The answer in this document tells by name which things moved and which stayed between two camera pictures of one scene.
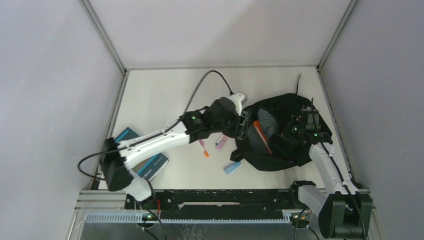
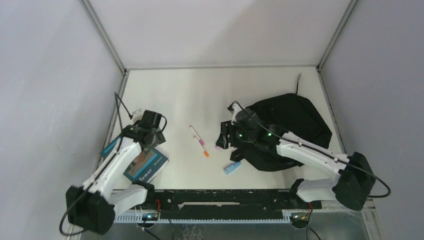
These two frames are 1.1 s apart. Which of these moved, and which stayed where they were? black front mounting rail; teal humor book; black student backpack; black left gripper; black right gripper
Moved: black left gripper; black right gripper
Stayed: black student backpack; black front mounting rail; teal humor book
